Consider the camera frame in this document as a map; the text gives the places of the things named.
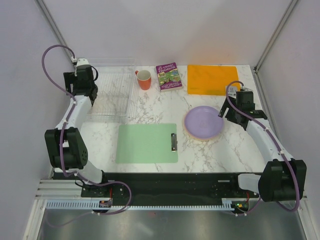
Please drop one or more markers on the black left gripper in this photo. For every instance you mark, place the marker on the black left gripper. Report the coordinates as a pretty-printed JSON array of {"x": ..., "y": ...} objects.
[{"x": 70, "y": 78}]

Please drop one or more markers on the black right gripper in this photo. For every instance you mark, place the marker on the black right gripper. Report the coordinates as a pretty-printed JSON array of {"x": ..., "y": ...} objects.
[{"x": 228, "y": 115}]

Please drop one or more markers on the purple plate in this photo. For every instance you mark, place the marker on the purple plate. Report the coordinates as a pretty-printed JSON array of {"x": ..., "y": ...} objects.
[{"x": 203, "y": 121}]

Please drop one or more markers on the pink plate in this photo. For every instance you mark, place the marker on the pink plate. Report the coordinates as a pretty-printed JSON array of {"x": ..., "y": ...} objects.
[{"x": 198, "y": 138}]

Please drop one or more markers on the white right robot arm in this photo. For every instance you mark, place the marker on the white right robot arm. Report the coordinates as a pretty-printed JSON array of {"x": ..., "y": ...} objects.
[{"x": 283, "y": 177}]

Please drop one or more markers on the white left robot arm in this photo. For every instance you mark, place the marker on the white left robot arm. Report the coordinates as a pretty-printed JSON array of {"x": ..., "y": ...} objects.
[{"x": 66, "y": 148}]

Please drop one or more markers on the small white label card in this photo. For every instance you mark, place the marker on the small white label card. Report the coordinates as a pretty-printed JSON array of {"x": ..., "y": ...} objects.
[{"x": 231, "y": 91}]

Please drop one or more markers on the orange mat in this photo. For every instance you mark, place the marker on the orange mat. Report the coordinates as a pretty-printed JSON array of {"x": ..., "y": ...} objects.
[{"x": 211, "y": 80}]

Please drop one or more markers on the orange mug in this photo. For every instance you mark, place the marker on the orange mug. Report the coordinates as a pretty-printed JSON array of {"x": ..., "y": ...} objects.
[{"x": 144, "y": 79}]

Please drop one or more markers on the purple paperback book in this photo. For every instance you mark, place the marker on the purple paperback book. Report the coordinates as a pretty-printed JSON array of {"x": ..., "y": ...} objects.
[{"x": 168, "y": 77}]

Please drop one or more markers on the green clipboard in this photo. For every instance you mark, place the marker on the green clipboard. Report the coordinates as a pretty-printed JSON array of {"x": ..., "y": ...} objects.
[{"x": 147, "y": 144}]

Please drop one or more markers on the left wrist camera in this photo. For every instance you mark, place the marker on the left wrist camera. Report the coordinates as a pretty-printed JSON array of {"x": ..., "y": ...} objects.
[{"x": 79, "y": 62}]

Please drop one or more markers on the white wire dish rack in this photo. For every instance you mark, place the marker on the white wire dish rack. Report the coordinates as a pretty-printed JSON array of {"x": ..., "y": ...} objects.
[{"x": 116, "y": 84}]

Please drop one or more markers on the left aluminium frame post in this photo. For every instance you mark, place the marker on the left aluminium frame post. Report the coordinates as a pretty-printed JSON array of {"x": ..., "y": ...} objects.
[{"x": 45, "y": 11}]

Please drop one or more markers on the aluminium frame post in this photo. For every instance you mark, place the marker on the aluminium frame post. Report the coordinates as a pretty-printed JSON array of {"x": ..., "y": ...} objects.
[
  {"x": 275, "y": 35},
  {"x": 45, "y": 11}
]

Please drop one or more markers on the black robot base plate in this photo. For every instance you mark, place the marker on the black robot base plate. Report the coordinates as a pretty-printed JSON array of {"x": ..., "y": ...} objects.
[{"x": 169, "y": 188}]

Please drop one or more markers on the white slotted cable duct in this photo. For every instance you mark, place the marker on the white slotted cable duct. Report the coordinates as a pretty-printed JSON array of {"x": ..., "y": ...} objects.
[{"x": 110, "y": 204}]

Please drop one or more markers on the right aluminium frame post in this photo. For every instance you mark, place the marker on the right aluminium frame post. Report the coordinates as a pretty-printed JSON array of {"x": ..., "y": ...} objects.
[{"x": 275, "y": 35}]

